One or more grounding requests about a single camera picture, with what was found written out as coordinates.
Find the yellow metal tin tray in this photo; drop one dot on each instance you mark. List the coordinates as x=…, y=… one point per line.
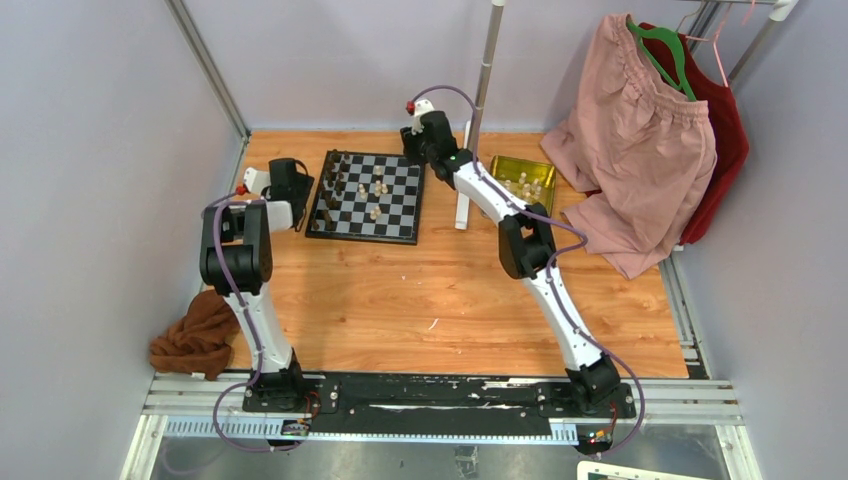
x=531, y=181

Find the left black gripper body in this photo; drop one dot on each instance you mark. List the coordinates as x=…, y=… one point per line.
x=302, y=192

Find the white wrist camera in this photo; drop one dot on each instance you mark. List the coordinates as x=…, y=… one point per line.
x=254, y=181
x=417, y=109

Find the brown crumpled cloth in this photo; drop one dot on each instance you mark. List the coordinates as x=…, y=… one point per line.
x=199, y=341

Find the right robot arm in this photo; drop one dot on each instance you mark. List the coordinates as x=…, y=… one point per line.
x=527, y=252

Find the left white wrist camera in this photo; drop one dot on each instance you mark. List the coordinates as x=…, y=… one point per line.
x=254, y=181

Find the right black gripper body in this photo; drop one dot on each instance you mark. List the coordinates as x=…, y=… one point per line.
x=418, y=148

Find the silver rack pole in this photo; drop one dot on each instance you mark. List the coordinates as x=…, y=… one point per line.
x=494, y=24

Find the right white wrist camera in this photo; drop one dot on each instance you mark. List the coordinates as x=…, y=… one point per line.
x=417, y=109

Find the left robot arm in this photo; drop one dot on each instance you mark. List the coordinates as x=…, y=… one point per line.
x=236, y=260

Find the red hanging garment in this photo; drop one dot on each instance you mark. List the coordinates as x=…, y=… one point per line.
x=715, y=139

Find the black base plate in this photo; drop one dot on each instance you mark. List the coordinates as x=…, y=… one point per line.
x=441, y=405

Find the black white chess board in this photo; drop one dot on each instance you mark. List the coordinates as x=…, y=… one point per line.
x=338, y=213

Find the pink hanging garment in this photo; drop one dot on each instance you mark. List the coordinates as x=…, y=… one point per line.
x=596, y=149

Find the pink wire hanger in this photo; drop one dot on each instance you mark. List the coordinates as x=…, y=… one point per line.
x=707, y=23

